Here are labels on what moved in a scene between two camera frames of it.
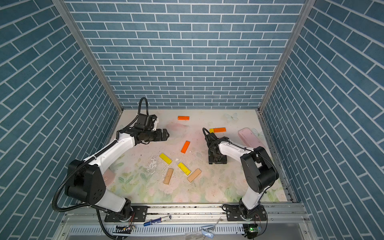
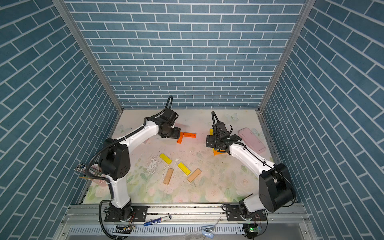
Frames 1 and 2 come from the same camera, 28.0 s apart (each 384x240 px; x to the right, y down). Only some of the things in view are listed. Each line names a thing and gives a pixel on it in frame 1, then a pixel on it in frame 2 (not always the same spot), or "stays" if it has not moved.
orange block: (183, 118) -> (189, 134)
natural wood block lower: (194, 175) stays
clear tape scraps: (208, 230) stays
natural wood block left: (168, 176) stays
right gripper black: (210, 159) -> (209, 140)
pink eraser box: (249, 138) stays
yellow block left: (165, 158) stays
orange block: (185, 147) -> (179, 141)
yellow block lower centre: (182, 166) stays
